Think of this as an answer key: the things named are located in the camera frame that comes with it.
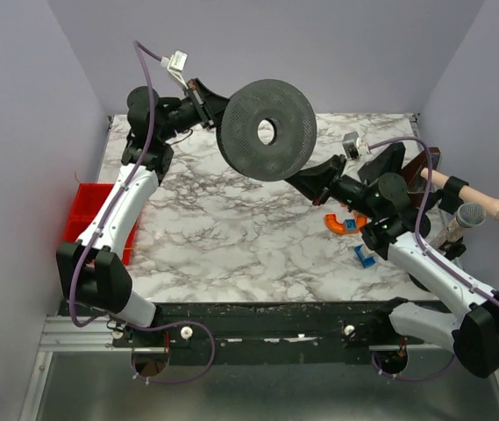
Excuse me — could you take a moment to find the black cable spool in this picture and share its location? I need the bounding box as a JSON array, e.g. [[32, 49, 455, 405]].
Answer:
[[216, 79, 317, 182]]

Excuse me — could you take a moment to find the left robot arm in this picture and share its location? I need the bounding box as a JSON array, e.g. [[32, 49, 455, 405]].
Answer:
[[56, 78, 229, 330]]

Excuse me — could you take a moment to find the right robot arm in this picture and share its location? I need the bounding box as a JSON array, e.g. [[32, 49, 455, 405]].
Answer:
[[287, 155, 499, 378]]

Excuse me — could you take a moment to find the orange curved toy track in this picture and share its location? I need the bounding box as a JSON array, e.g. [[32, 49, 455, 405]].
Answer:
[[324, 204, 369, 236]]

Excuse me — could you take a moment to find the black triangular stand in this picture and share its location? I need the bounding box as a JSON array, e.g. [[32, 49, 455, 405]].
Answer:
[[358, 143, 405, 184]]

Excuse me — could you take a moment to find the brown triangular stand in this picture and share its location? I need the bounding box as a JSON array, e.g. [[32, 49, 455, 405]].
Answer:
[[402, 147, 443, 196]]

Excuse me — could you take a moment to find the blue white toy block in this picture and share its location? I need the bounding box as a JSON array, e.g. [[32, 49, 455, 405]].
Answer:
[[353, 245, 376, 268]]

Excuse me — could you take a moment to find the black round stand base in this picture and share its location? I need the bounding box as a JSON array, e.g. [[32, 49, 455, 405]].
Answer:
[[407, 267, 433, 292]]

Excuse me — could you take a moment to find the grey microphone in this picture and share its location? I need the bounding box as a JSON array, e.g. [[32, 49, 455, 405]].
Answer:
[[430, 203, 487, 249]]

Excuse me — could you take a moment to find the red plastic bin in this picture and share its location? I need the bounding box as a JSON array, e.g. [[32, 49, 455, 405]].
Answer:
[[57, 182, 140, 267]]

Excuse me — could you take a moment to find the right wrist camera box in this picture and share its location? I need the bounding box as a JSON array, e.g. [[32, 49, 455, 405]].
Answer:
[[342, 132, 370, 161]]

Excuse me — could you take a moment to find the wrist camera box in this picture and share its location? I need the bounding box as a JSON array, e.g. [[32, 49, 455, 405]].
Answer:
[[342, 132, 370, 161], [160, 50, 188, 89]]

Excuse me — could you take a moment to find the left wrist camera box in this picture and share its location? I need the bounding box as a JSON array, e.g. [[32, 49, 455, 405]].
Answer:
[[160, 50, 188, 89]]

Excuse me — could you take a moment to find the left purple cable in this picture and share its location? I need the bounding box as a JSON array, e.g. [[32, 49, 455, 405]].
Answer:
[[68, 39, 217, 386]]

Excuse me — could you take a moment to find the beige handle with black clamp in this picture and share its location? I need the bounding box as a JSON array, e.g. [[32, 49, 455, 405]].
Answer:
[[420, 168, 499, 221]]

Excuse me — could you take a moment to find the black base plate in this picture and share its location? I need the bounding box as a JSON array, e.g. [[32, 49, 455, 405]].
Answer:
[[101, 302, 409, 367]]

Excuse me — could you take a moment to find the aluminium rail frame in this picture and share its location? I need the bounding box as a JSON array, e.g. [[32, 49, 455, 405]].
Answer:
[[21, 317, 499, 420]]

